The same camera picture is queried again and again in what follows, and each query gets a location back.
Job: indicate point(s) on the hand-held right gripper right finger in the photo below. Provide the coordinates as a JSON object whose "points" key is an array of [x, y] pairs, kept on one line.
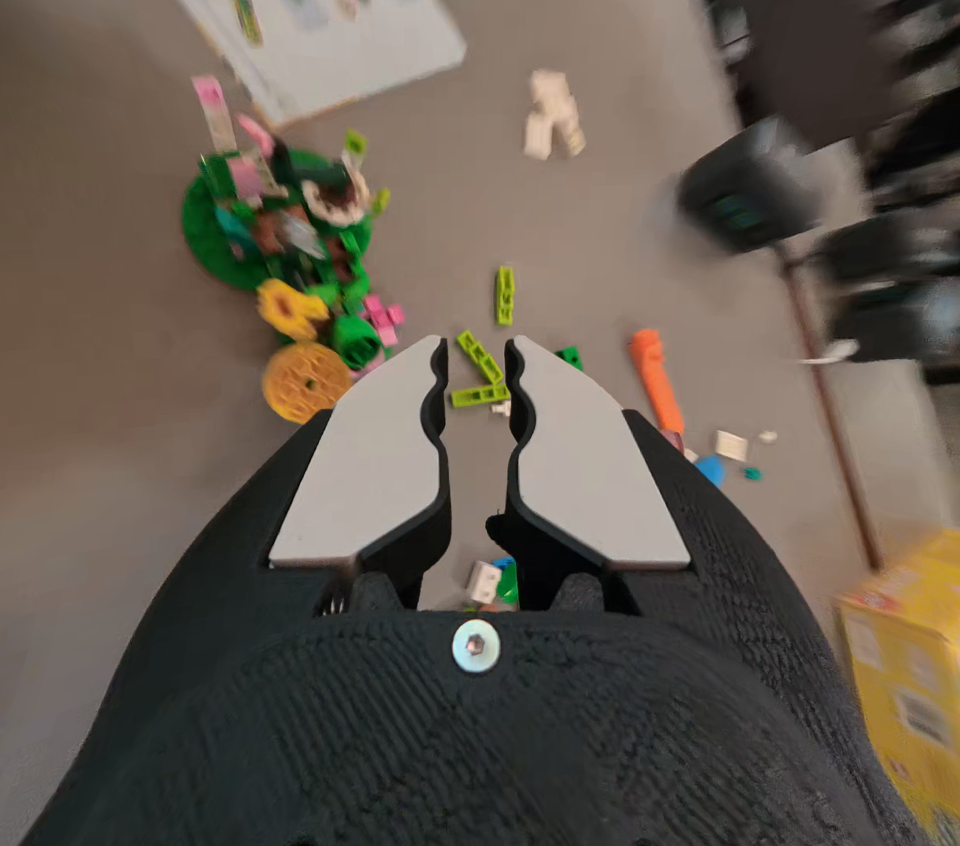
{"points": [[592, 479]]}

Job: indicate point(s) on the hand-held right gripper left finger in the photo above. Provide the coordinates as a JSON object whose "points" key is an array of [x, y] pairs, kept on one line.
{"points": [[367, 464]]}

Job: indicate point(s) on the orange brick separator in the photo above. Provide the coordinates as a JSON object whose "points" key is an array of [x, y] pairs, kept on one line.
{"points": [[656, 377]]}

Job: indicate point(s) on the white lego tile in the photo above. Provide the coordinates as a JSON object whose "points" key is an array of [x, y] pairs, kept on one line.
{"points": [[731, 445]]}

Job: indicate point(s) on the blue round lego piece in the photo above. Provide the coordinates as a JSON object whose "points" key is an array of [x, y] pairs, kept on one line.
{"points": [[709, 470]]}

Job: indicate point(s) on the green lego garden model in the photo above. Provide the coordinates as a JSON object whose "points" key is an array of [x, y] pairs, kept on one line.
{"points": [[217, 239]]}

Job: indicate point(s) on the green lego piece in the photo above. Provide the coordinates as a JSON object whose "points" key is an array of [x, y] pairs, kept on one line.
{"points": [[568, 357]]}

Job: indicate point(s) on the lime green lego plate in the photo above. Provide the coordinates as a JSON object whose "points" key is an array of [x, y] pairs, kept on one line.
{"points": [[504, 295], [480, 355], [480, 396]]}

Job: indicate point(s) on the yellow cardboard box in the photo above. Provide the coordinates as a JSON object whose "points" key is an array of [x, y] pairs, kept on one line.
{"points": [[907, 673]]}

